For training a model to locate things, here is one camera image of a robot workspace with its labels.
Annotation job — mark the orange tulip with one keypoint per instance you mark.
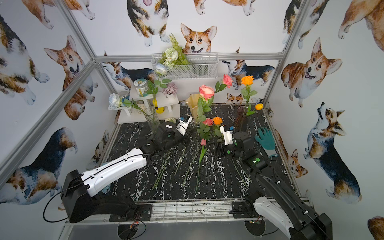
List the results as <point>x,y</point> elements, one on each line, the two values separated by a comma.
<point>258,106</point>

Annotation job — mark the white tiered shelf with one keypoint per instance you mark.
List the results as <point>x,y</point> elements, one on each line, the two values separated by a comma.
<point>163,106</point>

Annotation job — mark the blue label tin can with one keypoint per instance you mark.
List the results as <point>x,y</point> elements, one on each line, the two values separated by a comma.
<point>125,95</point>

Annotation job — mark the green fern white flower bouquet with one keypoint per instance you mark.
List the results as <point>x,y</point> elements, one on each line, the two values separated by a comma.
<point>174,55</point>

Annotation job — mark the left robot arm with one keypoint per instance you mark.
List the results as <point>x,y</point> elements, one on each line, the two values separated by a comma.
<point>81,196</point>

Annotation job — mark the yellow fluted vase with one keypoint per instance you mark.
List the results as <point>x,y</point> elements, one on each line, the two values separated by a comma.
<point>192,102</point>

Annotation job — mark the pink rose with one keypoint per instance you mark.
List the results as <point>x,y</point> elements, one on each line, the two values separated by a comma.
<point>205,128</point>
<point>205,102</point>
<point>225,83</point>

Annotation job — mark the teal rubber glove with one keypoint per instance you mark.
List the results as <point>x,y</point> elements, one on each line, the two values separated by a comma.
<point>266,139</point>

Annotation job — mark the small purple flower pot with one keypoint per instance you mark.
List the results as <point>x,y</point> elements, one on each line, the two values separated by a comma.
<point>171,89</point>

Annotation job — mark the small glass jar under shelf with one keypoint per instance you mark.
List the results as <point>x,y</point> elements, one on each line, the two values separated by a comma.
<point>142,106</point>

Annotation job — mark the white wire wall basket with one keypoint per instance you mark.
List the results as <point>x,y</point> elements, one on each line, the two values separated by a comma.
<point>201,66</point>

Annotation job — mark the dark red glass vase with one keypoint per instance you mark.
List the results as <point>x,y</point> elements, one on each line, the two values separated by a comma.
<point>240,123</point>

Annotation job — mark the clear ribbed glass vase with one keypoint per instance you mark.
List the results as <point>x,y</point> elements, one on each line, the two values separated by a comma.
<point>152,118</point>

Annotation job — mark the pink tulip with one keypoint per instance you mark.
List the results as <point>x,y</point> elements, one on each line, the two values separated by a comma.
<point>202,154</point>

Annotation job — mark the yellow bottle under shelf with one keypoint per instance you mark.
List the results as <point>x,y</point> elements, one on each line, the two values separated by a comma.
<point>159,110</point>

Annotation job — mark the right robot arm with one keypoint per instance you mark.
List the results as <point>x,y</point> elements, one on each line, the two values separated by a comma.
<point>288,212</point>

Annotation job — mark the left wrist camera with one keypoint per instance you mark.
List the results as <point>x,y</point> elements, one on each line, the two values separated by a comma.
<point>183,124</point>

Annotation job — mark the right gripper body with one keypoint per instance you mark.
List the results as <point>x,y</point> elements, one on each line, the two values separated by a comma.
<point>234,149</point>

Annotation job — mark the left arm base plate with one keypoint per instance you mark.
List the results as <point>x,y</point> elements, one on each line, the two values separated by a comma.
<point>140,212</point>

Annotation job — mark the clear jar green lid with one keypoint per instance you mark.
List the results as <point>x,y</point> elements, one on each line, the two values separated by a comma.
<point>141,87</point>

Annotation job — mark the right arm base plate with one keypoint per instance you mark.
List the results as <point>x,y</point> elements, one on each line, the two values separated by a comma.
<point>243,210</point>

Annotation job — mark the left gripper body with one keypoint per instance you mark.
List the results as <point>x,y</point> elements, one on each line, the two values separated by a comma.
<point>186,137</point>

